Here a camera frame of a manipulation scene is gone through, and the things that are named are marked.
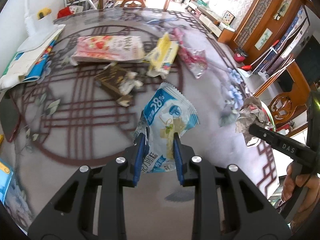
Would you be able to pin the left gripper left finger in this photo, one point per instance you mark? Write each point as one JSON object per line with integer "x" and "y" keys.
{"x": 90, "y": 204}

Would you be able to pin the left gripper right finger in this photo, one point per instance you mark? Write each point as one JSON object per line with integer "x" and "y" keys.
{"x": 227, "y": 205}

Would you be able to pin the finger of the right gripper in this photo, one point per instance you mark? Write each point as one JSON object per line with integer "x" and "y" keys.
{"x": 263, "y": 134}

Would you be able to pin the printed paper ball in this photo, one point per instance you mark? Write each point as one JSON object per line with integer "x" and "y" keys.
{"x": 251, "y": 113}

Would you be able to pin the pink foil snack wrapper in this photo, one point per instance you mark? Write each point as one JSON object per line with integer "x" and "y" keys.
{"x": 194, "y": 60}

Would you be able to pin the blue white snack bag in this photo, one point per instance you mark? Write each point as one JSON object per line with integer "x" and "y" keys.
{"x": 168, "y": 112}

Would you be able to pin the dark brown cigarette box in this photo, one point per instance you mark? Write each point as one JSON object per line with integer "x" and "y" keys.
{"x": 118, "y": 83}

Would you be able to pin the yellow torn carton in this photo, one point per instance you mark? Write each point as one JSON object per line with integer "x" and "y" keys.
{"x": 161, "y": 58}

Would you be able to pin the pink strawberry Pocky box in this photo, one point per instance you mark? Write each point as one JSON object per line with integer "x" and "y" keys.
{"x": 108, "y": 48}

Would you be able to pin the red small trash bin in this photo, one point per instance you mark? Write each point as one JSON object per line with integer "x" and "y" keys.
{"x": 240, "y": 55}

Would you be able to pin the carved wooden chair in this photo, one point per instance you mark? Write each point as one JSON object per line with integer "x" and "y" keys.
{"x": 287, "y": 105}

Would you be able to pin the blue yellow plastic toy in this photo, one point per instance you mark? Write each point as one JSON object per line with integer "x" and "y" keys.
{"x": 6, "y": 173}

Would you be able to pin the red dustpan and broom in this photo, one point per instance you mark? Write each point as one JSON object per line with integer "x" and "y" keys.
{"x": 260, "y": 59}

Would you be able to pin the framed art on cabinet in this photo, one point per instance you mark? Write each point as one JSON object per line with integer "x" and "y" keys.
{"x": 228, "y": 18}

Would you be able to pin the wooden tv cabinet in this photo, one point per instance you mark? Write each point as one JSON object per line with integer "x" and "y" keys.
{"x": 212, "y": 22}

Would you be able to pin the stack of books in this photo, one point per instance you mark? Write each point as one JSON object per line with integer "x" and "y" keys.
{"x": 28, "y": 66}

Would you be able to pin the white desk lamp base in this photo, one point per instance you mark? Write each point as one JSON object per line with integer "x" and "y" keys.
{"x": 39, "y": 30}

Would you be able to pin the red bag on floor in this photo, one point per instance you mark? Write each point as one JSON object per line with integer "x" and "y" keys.
{"x": 69, "y": 10}

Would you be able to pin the yellow tape roll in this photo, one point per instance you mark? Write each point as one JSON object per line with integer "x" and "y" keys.
{"x": 43, "y": 13}

